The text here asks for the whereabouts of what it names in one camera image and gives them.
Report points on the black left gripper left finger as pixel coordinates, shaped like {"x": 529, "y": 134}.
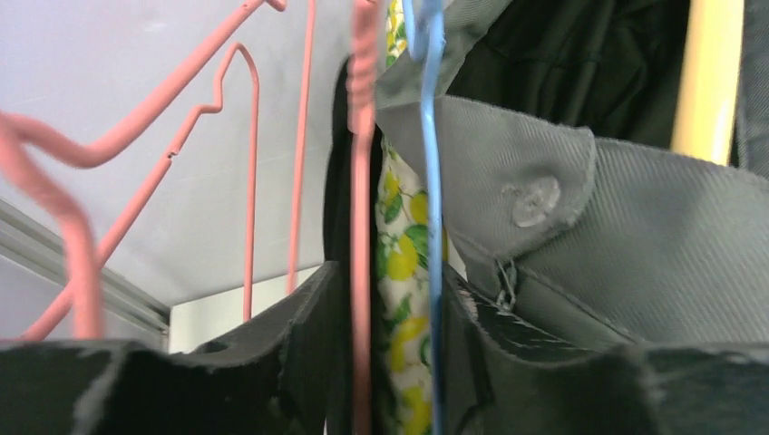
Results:
{"x": 285, "y": 371}

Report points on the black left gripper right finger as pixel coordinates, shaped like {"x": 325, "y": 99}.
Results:
{"x": 503, "y": 375}

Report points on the yellow lemon print garment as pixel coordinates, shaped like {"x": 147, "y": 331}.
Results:
{"x": 402, "y": 279}

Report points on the black skirt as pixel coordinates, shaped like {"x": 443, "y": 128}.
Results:
{"x": 337, "y": 248}

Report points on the pink wire hanger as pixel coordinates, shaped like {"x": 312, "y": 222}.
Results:
{"x": 361, "y": 104}
{"x": 84, "y": 300}
{"x": 82, "y": 66}

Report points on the grey pleated skirt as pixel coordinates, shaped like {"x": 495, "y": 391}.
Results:
{"x": 609, "y": 241}

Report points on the yellow hanger with metal hook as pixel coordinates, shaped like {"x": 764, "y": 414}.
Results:
{"x": 705, "y": 114}

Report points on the aluminium corner profile left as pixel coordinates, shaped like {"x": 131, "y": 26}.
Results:
{"x": 29, "y": 244}

